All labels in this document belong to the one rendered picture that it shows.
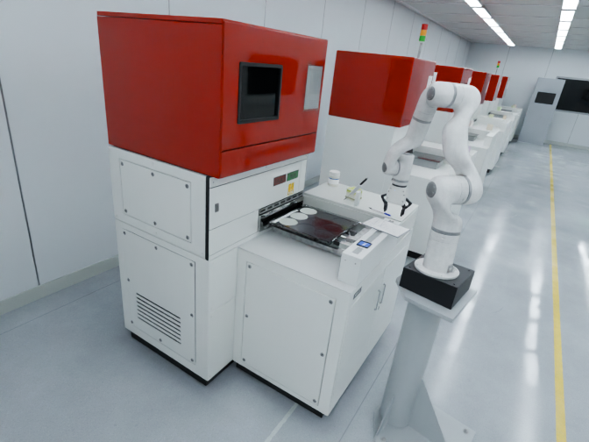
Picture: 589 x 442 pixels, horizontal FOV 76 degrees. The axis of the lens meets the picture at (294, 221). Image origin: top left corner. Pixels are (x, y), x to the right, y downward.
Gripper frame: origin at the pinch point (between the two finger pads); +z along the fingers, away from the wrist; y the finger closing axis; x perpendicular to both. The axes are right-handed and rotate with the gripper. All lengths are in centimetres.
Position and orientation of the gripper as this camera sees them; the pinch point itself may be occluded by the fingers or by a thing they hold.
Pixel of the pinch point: (393, 211)
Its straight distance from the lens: 210.2
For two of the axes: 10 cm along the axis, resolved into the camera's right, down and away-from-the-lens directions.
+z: -1.0, 9.1, 3.9
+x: 5.3, -2.9, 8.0
